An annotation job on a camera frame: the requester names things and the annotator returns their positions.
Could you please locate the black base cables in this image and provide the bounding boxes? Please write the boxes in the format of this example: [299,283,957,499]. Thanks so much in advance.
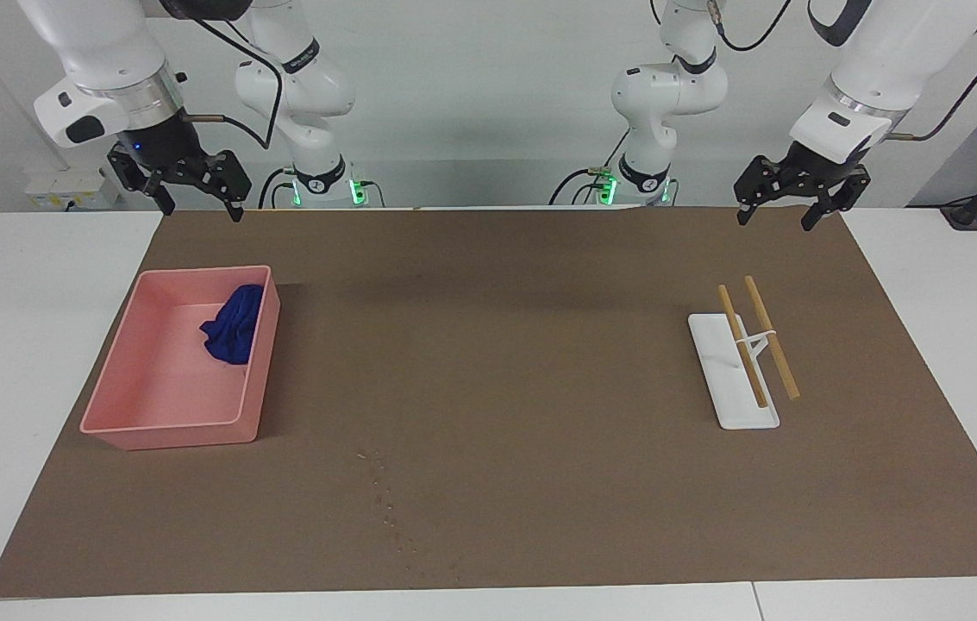
[259,166,299,209]
[548,129,632,207]

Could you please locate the white wall socket box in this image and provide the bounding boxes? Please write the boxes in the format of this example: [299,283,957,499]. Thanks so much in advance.
[24,167,121,211]

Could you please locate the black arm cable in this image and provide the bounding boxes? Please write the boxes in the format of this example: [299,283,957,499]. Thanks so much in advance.
[706,0,977,142]
[185,16,287,151]

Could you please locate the pink plastic bin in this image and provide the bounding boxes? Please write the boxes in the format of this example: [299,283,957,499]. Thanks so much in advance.
[79,265,282,452]

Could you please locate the white towel rack wooden rods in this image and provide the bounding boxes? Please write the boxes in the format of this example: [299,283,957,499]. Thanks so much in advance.
[687,275,802,431]

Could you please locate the brown table mat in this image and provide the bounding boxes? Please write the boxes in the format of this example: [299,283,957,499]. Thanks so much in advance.
[0,205,977,599]

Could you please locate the black left base cables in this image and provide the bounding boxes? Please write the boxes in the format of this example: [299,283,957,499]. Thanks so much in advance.
[548,129,632,207]

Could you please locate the blue towel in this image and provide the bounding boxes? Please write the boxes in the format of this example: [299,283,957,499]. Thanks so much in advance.
[199,284,266,367]

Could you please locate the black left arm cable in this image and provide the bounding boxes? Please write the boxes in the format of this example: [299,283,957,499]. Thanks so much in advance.
[706,0,977,142]

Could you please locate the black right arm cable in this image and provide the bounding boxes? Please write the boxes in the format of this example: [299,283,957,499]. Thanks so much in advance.
[185,16,287,151]

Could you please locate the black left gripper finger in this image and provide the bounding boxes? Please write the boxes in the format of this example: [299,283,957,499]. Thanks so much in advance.
[733,154,800,228]
[800,167,872,233]

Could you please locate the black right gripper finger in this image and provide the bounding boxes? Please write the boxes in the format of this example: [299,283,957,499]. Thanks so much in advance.
[106,144,178,217]
[185,150,253,223]

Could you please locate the black right base cables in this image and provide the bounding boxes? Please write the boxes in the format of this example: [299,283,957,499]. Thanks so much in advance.
[259,166,299,209]

